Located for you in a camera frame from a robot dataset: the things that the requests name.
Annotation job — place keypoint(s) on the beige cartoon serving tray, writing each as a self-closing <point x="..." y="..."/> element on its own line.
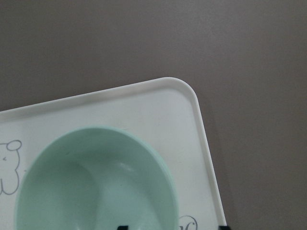
<point x="163" y="112"/>

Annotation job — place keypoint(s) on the green bowl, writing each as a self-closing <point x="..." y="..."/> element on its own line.
<point x="97" y="178"/>

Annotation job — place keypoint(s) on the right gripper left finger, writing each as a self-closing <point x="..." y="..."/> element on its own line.
<point x="123" y="227"/>

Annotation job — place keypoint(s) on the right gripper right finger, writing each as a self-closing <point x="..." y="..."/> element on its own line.
<point x="224" y="228"/>

